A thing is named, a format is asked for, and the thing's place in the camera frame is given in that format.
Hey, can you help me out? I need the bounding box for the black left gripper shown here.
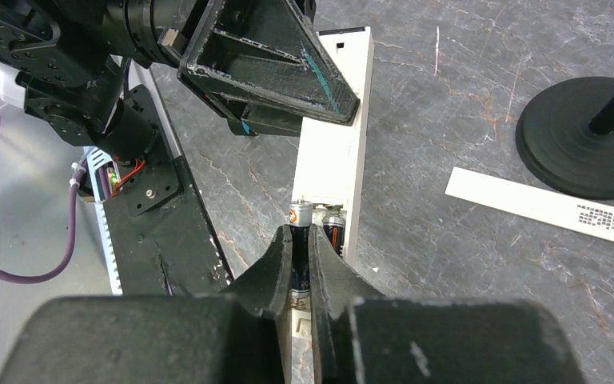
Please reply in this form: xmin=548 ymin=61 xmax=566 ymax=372
xmin=148 ymin=0 xmax=360 ymax=137

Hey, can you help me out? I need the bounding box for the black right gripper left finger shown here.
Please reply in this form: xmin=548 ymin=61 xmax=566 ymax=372
xmin=0 ymin=225 xmax=293 ymax=383

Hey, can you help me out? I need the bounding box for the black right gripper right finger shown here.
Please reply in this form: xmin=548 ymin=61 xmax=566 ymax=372
xmin=308 ymin=226 xmax=584 ymax=383

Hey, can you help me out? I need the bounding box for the white boxed remote with display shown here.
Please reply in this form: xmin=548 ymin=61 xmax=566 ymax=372
xmin=291 ymin=26 xmax=374 ymax=266

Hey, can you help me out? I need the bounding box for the black battery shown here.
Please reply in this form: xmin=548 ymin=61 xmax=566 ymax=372
xmin=289 ymin=199 xmax=313 ymax=295
xmin=322 ymin=210 xmax=346 ymax=256

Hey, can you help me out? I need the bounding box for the white cardboard sleeve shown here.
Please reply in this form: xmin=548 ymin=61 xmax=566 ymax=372
xmin=445 ymin=167 xmax=614 ymax=242

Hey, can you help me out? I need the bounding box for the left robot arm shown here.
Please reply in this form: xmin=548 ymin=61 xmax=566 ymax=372
xmin=0 ymin=1 xmax=360 ymax=162

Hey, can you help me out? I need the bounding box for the black microphone stand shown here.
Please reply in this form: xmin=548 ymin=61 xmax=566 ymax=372
xmin=515 ymin=77 xmax=614 ymax=200

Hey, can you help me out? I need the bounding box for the white cable duct strip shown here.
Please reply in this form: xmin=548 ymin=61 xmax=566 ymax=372
xmin=87 ymin=147 xmax=122 ymax=296

